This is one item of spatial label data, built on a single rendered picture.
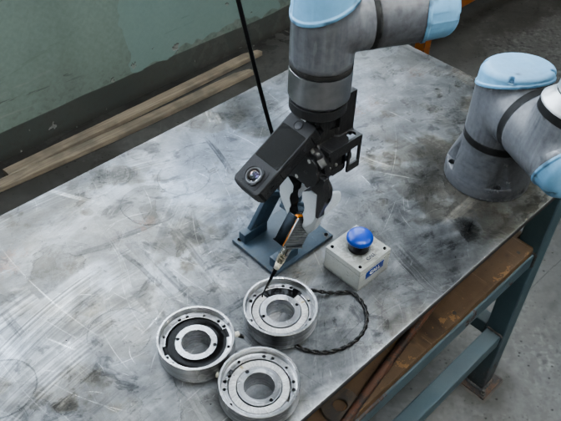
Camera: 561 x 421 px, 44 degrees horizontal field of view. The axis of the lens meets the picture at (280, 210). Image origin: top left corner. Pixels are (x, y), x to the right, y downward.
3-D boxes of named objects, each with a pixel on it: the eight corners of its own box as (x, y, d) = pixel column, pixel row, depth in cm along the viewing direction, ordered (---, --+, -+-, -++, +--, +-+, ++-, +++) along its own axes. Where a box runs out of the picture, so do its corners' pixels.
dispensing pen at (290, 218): (246, 289, 98) (299, 187, 93) (264, 287, 102) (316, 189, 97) (256, 298, 97) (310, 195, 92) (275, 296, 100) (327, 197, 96)
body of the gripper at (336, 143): (359, 170, 92) (370, 94, 84) (313, 200, 88) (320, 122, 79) (318, 143, 96) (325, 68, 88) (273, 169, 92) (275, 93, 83)
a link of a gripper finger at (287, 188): (319, 207, 100) (328, 161, 93) (290, 226, 97) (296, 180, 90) (304, 195, 101) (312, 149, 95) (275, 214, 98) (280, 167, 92)
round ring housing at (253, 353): (310, 379, 93) (312, 362, 90) (281, 447, 86) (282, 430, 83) (239, 353, 96) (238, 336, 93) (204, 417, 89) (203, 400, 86)
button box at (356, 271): (357, 292, 104) (361, 271, 101) (323, 266, 108) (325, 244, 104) (391, 265, 108) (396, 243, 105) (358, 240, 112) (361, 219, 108)
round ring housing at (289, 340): (289, 366, 94) (290, 348, 92) (228, 329, 99) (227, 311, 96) (330, 317, 101) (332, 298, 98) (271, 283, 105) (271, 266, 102)
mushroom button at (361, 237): (358, 270, 104) (361, 247, 100) (338, 256, 106) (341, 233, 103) (375, 256, 106) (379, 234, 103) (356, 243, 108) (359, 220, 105)
